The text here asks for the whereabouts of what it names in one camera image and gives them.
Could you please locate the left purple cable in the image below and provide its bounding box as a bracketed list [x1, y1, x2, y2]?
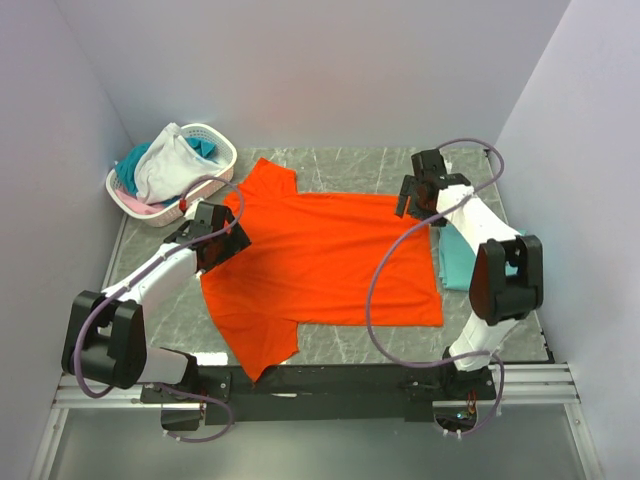
[73, 177, 246, 444]

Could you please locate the teal t shirt in basket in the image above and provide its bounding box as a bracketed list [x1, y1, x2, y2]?
[115, 137, 220, 196]

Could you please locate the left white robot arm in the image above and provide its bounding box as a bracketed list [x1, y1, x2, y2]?
[61, 201, 251, 402]

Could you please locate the aluminium frame rail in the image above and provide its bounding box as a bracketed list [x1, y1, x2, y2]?
[52, 214, 584, 411]

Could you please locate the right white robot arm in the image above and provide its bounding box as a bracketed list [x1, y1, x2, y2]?
[396, 149, 544, 399]

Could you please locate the white t shirt in basket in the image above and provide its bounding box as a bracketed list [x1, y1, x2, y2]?
[134, 123, 228, 204]

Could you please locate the pink t shirt in basket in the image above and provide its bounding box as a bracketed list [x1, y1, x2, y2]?
[110, 188, 175, 219]

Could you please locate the orange t shirt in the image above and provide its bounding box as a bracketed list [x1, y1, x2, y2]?
[200, 158, 444, 381]

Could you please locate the white plastic laundry basket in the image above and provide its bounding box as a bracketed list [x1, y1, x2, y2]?
[105, 123, 238, 227]

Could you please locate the folded teal t shirt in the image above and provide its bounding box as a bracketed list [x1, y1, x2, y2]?
[438, 227, 529, 291]

